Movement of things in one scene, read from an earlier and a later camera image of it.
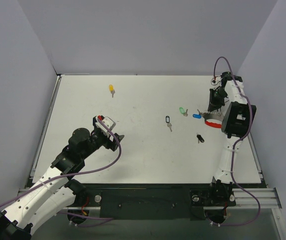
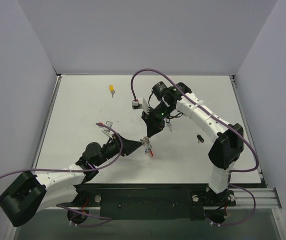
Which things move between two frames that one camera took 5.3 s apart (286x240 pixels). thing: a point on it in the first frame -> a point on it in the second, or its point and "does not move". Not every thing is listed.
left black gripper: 111,142 -> 121,145
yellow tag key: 111,88 does not move
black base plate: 147,201 does not move
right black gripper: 215,100 -> 152,119
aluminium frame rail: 254,198 does not move
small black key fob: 199,138 does not move
